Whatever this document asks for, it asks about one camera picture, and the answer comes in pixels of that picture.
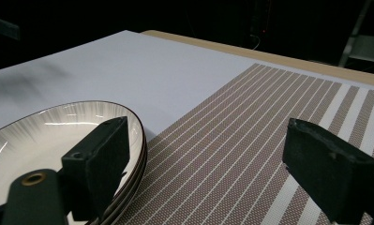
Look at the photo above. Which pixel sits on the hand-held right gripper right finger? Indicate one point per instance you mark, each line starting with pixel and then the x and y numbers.
pixel 326 167

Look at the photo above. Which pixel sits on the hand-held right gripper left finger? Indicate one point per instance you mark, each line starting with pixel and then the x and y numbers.
pixel 95 162

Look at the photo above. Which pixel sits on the brown striped woven placemat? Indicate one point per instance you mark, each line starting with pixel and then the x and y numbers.
pixel 237 134

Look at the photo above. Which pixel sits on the grey metal stand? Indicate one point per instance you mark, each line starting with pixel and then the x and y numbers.
pixel 364 43

